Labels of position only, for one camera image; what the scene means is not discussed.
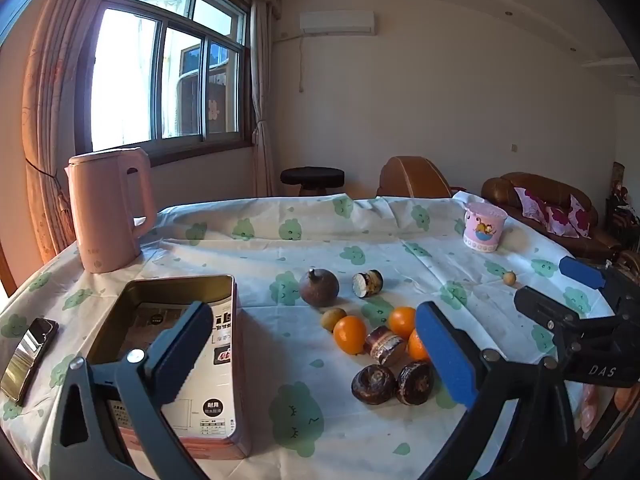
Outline floral cushion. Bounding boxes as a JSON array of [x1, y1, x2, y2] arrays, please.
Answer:
[[542, 195, 592, 238], [514, 187, 551, 221]]

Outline sliding window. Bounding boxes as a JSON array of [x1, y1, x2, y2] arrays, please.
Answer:
[[90, 0, 251, 161]]

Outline orange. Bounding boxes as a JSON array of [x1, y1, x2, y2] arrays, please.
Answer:
[[387, 306, 417, 341], [333, 315, 368, 357], [406, 329, 431, 362]]

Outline dark water chestnut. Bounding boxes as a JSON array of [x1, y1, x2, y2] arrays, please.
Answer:
[[351, 364, 397, 406], [396, 360, 436, 407]]

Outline dark wooden chair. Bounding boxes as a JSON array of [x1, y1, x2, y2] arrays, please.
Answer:
[[605, 161, 640, 241]]

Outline person's right hand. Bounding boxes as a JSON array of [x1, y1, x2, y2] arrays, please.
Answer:
[[581, 389, 602, 432]]

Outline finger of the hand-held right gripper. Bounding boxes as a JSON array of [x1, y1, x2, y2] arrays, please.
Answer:
[[559, 256, 640, 313], [514, 286, 617, 341]]

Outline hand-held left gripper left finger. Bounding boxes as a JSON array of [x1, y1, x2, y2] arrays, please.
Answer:
[[50, 301, 216, 480]]

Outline beige curtain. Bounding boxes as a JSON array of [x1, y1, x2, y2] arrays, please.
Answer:
[[249, 0, 276, 198]]

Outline brown leather sofa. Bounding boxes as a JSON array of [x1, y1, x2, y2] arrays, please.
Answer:
[[481, 172, 626, 263]]

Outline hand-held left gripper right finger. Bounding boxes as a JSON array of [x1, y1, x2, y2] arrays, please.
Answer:
[[415, 301, 588, 480]]

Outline dark round stool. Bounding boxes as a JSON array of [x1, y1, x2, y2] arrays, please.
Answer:
[[280, 166, 346, 197]]

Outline pink cartoon cup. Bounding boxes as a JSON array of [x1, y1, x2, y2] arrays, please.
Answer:
[[462, 201, 509, 256]]

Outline brown wrapped snack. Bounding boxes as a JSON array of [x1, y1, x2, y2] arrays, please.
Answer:
[[363, 325, 406, 366]]

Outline white air conditioner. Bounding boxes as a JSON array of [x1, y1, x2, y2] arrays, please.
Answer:
[[299, 10, 376, 37]]

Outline white tablecloth with green clouds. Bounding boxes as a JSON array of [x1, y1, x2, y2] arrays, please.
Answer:
[[0, 192, 616, 480]]

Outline brown round fruit with stem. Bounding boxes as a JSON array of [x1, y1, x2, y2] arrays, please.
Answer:
[[299, 267, 341, 308]]

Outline brown leather chair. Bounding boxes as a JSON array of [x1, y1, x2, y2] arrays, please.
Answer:
[[376, 156, 468, 200]]

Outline pink electric kettle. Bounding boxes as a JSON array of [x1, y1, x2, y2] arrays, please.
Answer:
[[64, 147, 158, 275]]

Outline pink curtain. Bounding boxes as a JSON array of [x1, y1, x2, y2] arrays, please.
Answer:
[[22, 0, 131, 266]]

